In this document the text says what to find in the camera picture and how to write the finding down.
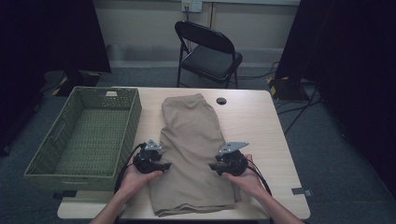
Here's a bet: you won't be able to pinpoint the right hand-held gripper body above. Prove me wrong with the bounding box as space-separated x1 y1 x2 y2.
216 141 250 177

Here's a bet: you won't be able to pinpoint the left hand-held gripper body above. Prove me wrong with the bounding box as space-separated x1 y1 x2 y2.
134 139 163 175

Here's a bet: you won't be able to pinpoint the beige shorts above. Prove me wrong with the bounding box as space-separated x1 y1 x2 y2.
148 92 242 217

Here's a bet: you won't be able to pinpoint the green woven basket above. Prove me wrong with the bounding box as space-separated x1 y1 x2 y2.
23 86 143 191

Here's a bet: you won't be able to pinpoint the person's left hand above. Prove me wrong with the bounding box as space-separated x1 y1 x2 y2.
117 155 164 200

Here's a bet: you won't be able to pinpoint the person's right hand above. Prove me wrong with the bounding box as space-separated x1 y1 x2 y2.
222 153 266 200

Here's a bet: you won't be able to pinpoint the grey tape strip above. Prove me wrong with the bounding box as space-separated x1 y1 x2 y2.
52 189 78 200
291 187 312 196

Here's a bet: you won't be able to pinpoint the black stand base yellow tape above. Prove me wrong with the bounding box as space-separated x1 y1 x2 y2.
50 69 102 97
265 76 309 102

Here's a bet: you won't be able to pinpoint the black folding chair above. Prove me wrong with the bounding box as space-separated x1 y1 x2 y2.
174 20 244 90

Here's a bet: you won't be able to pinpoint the black curtain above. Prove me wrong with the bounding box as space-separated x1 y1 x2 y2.
275 0 396 200
0 0 112 157

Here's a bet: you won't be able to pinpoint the left hand-held gripper black cable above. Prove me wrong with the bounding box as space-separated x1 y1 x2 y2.
113 142 148 195

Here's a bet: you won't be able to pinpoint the hand-held gripper black cable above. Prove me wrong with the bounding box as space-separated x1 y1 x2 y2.
247 158 273 197
113 142 148 195

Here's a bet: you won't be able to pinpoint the right hand-held gripper black cable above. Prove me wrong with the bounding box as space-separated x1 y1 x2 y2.
247 158 273 197

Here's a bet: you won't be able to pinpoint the black floor cables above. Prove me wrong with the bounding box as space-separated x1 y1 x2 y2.
236 61 322 135

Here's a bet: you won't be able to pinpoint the white wall socket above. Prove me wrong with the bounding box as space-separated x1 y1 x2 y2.
181 0 204 13

